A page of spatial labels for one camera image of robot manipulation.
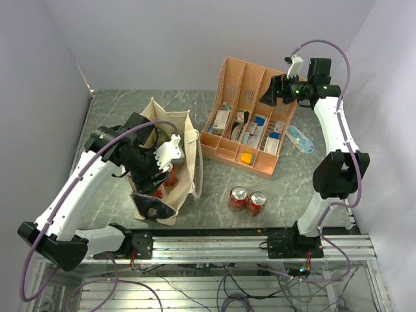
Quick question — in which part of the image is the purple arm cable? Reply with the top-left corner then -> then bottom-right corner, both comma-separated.
19,120 -> 179,303
289,39 -> 363,282

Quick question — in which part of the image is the aluminium mounting rail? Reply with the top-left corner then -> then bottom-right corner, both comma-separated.
87,235 -> 374,265

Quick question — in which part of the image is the clear bottle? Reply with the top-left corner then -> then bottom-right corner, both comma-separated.
156,127 -> 164,140

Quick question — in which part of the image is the blue toothbrush blister pack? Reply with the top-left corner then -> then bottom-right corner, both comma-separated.
286,125 -> 315,154

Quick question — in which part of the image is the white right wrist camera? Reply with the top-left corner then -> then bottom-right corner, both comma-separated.
285,54 -> 304,79

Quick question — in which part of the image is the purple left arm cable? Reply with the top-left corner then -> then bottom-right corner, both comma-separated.
19,120 -> 179,303

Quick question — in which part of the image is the red soda can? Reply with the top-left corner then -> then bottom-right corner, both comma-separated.
164,164 -> 177,187
245,191 -> 267,216
228,186 -> 248,212
153,184 -> 165,199

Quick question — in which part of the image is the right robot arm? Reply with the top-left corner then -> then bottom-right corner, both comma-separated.
260,55 -> 370,257

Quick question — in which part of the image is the white box right slot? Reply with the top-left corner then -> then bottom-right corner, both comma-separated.
263,136 -> 280,155

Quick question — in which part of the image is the orange plastic desk organizer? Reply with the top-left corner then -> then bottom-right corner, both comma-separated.
200,57 -> 297,179

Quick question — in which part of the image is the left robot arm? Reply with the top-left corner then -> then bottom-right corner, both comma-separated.
18,113 -> 183,272

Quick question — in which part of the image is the cream canvas tote bag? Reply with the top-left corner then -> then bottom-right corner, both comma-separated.
141,99 -> 203,226

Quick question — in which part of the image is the white red medicine box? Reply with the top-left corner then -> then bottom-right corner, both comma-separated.
212,110 -> 231,135

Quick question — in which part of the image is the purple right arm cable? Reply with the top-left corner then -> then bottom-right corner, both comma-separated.
289,39 -> 363,282

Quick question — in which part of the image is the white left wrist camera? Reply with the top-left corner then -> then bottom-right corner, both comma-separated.
153,134 -> 185,172

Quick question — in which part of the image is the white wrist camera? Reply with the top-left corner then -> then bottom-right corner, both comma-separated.
285,54 -> 304,79
153,134 -> 185,172

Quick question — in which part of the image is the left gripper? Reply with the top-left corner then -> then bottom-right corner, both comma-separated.
122,144 -> 171,194

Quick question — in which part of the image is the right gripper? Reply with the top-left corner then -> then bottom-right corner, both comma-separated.
259,71 -> 312,107

